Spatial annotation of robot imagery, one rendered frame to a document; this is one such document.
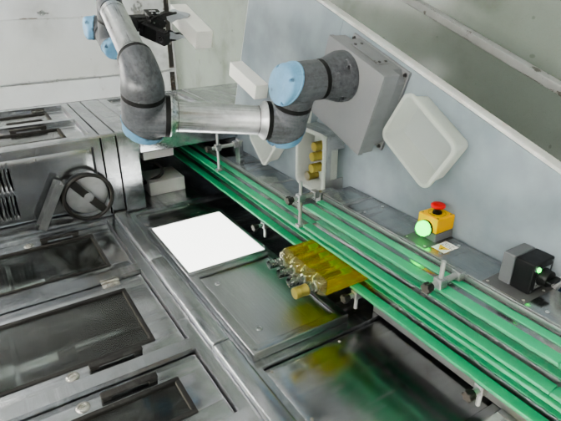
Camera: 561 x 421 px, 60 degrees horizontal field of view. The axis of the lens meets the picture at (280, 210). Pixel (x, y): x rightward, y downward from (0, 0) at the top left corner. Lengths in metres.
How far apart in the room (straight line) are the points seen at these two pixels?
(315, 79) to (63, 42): 3.72
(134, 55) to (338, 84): 0.56
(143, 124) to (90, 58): 3.61
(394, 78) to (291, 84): 0.29
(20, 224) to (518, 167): 1.86
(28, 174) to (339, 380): 1.47
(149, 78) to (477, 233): 0.95
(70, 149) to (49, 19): 2.80
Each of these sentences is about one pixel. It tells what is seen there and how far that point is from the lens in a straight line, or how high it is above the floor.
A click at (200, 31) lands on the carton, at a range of 1.81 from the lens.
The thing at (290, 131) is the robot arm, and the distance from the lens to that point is 1.46.
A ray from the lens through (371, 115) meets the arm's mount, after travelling 1.46.
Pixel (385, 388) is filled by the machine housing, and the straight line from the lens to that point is 1.40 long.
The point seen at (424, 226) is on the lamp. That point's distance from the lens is 1.39.
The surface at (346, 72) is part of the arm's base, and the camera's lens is 1.46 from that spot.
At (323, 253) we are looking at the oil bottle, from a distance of 1.57.
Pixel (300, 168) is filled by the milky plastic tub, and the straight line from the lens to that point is 1.85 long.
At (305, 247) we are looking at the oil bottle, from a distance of 1.59.
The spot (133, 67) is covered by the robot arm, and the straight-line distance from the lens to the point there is 1.35.
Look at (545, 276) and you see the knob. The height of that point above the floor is 0.81.
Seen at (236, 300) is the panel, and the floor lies 1.24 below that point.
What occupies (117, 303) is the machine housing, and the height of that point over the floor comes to 1.56.
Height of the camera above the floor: 1.81
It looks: 29 degrees down
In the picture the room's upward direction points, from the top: 105 degrees counter-clockwise
